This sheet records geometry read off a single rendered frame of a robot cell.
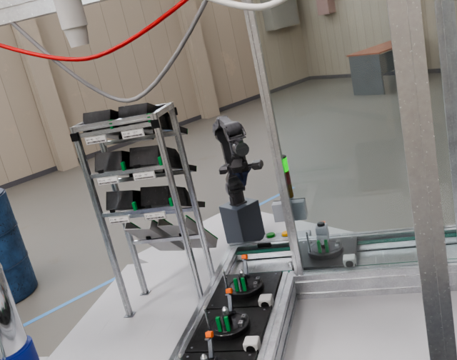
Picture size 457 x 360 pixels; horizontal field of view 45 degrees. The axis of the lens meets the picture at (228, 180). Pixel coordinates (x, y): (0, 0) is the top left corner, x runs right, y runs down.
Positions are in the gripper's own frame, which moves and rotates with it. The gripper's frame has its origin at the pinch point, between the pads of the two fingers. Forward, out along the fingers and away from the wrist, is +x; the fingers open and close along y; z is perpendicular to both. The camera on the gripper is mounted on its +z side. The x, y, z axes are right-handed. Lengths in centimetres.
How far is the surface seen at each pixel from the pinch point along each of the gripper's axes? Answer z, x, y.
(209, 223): -49, 40, -39
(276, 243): 6.6, 29.3, 10.3
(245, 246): 6.5, 29.1, -3.5
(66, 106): -602, 31, -455
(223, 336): 77, 26, 6
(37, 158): -541, 99, -498
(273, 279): 40, 28, 15
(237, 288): 51, 24, 4
